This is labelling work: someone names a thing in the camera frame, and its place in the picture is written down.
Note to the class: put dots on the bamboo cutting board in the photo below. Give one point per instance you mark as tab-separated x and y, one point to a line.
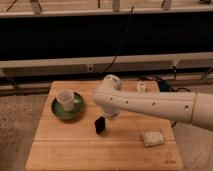
75	146

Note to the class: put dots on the black eraser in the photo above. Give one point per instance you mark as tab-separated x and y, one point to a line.
100	125

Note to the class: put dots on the green ceramic plate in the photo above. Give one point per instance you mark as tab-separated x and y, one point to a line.
60	113

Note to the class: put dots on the white plastic cup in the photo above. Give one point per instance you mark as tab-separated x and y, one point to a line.
65	98

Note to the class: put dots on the white tube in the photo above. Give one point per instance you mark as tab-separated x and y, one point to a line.
141	87

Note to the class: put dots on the white sponge pad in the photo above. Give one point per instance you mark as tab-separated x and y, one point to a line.
153	138

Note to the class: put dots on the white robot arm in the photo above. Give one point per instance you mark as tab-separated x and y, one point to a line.
186	107

